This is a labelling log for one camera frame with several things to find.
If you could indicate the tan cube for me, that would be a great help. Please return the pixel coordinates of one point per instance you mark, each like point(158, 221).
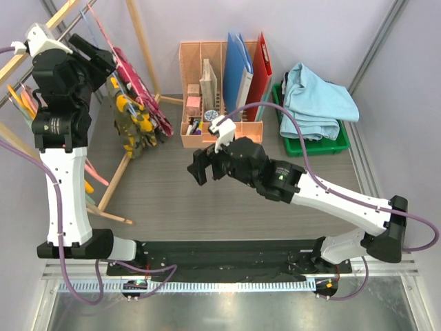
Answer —
point(193, 90)

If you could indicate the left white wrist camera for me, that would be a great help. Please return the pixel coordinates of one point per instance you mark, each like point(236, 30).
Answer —
point(39, 39)

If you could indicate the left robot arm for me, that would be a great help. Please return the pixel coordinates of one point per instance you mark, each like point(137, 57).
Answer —
point(66, 80)

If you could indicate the red folder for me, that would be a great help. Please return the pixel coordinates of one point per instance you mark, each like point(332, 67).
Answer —
point(262, 72)

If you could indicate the yellow hanger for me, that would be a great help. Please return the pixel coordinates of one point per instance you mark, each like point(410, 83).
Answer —
point(14, 96)

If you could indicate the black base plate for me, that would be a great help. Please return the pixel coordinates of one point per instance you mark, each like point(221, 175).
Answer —
point(261, 261)

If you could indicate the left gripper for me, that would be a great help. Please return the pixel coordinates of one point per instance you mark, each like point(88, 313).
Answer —
point(100, 63)

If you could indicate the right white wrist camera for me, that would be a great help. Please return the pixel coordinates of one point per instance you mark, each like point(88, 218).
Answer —
point(224, 129)

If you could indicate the metal rack rail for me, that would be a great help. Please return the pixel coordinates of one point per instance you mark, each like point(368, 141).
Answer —
point(18, 60)

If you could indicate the colourful patterned trousers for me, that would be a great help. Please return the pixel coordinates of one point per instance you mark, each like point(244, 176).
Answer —
point(283, 87)

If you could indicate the pink wire hanger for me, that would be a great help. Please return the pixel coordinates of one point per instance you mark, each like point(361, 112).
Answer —
point(111, 46)

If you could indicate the red patterned trousers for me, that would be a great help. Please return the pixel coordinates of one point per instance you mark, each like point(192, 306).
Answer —
point(141, 94)

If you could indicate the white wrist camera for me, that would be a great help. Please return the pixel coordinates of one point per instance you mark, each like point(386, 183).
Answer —
point(224, 129)
point(39, 39)

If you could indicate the aluminium frame post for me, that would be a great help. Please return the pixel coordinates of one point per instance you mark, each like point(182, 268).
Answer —
point(379, 40)

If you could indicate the blue folder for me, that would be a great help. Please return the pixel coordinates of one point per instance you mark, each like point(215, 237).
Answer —
point(238, 73)

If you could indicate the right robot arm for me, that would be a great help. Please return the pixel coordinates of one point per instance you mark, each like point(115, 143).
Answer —
point(380, 224)

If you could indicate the round blue patterned tin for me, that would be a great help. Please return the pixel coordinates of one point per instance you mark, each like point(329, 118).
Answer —
point(210, 115)

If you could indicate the wooden block book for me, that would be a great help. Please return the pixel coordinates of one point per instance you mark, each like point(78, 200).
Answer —
point(208, 83)

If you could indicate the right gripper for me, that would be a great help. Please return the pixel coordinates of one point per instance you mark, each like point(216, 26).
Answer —
point(201, 158)

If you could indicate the pink cube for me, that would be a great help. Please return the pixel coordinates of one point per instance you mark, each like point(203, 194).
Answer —
point(193, 106)

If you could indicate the pens in organizer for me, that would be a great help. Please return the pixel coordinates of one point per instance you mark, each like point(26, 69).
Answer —
point(194, 127)

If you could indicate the olive yellow patterned trousers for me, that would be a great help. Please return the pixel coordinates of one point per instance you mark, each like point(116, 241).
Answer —
point(131, 120)

